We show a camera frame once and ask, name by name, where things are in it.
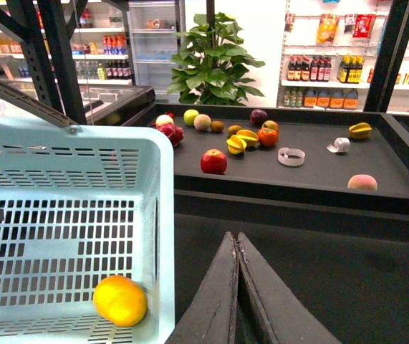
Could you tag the pink peach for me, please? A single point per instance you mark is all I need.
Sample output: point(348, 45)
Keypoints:
point(362, 182)

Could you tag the black metal rack post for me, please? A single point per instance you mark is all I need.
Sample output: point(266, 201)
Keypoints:
point(44, 30)

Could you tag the pink dragon fruit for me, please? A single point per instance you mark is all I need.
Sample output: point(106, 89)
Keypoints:
point(173, 132)

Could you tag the orange persimmon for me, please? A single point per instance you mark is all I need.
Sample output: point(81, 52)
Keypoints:
point(267, 137)

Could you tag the white round fruit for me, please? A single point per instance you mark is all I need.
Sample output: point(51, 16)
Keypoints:
point(167, 118)

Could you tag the right black pillar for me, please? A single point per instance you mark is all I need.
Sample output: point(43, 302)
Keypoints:
point(389, 58)

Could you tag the yellow starfruit front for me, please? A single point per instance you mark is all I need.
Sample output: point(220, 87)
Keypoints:
point(236, 145)

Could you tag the yellow starfruit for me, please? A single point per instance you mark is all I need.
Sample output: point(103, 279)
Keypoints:
point(360, 131)
point(236, 145)
point(248, 136)

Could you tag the yellow starfruit far right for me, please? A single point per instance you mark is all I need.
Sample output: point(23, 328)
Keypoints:
point(360, 131)

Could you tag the light blue plastic basket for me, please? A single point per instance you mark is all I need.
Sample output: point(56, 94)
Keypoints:
point(79, 203)

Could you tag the black display tray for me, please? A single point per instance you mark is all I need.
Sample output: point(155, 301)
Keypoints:
point(300, 169)

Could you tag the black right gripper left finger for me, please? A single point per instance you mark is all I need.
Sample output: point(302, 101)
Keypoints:
point(211, 316)

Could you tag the red apple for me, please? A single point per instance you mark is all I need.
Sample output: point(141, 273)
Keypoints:
point(214, 161)

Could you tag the brown kiwi left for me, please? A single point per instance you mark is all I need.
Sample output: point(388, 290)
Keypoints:
point(217, 126)

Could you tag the green apple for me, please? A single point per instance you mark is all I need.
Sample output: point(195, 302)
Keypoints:
point(189, 116)

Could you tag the glass door refrigerator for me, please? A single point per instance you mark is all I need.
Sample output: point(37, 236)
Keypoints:
point(152, 28)

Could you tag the red green mango fruit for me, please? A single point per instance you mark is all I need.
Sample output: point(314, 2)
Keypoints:
point(270, 124)

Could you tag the dark purple fruit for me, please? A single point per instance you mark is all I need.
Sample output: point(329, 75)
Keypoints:
point(258, 116)

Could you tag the yellow starfruit behind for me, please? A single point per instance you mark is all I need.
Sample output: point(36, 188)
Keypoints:
point(248, 136)

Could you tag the yellow mango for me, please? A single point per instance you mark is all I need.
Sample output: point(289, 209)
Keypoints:
point(120, 300)

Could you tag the brown kiwi right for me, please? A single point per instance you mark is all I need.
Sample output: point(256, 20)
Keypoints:
point(233, 130)

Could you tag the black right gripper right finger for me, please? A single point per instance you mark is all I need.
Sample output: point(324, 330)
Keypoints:
point(274, 312)

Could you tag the tan round melon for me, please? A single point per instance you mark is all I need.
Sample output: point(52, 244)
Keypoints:
point(202, 122)

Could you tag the brown kiwi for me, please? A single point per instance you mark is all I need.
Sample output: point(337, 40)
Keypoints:
point(217, 126)
point(233, 130)

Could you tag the green potted plant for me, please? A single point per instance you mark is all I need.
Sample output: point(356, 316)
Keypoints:
point(212, 64)

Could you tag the white shelf with bottles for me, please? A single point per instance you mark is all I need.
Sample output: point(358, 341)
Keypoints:
point(324, 60)

